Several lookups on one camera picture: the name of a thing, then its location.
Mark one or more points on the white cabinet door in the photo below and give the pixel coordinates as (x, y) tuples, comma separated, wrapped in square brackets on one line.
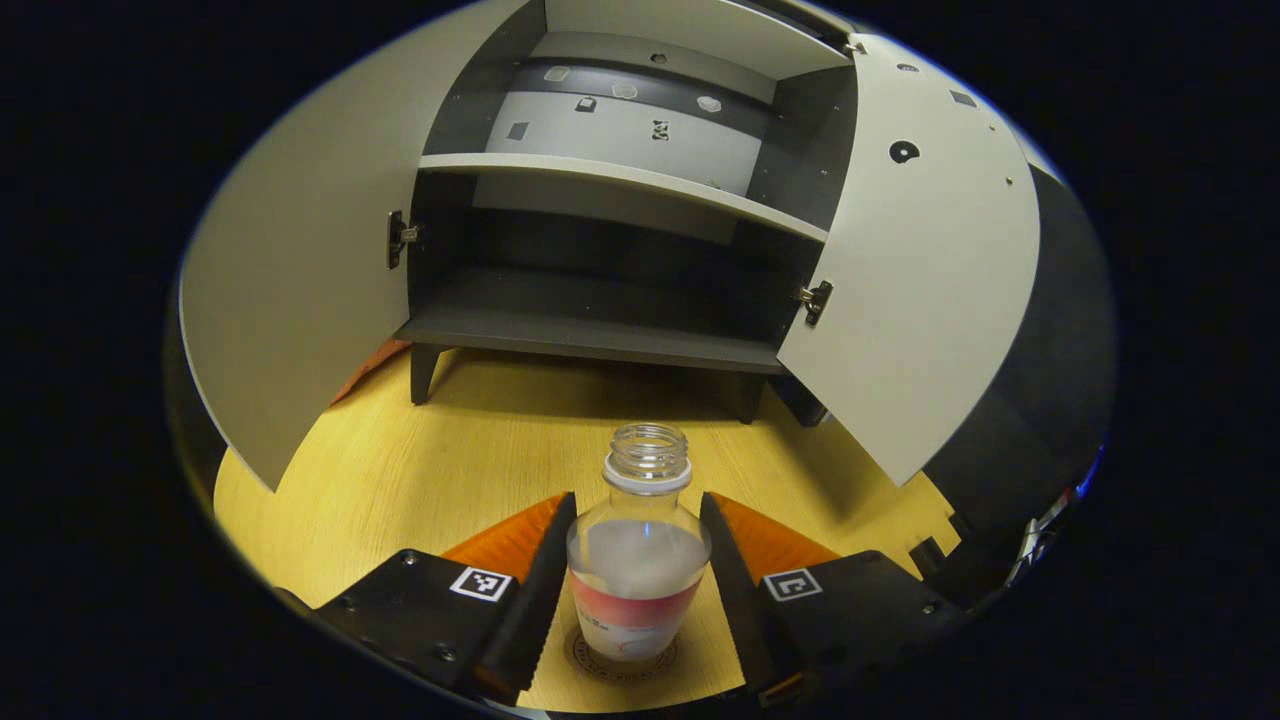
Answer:
[(930, 280), (300, 250)]

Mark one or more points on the clear bottle with pink label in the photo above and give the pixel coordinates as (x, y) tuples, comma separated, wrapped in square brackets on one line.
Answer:
[(640, 570)]

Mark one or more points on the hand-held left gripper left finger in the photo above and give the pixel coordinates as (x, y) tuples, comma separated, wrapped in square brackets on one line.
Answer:
[(520, 620)]

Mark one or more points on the round brown coaster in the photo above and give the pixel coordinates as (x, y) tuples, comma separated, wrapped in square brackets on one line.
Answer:
[(600, 668)]

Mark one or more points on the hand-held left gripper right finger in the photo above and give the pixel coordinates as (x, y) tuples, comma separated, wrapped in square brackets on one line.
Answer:
[(745, 610)]

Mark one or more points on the dark grey cabinet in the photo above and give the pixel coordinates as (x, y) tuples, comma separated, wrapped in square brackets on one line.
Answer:
[(600, 340)]

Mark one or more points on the white cabinet shelf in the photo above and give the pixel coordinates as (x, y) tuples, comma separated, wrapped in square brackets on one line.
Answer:
[(700, 30), (620, 180)]

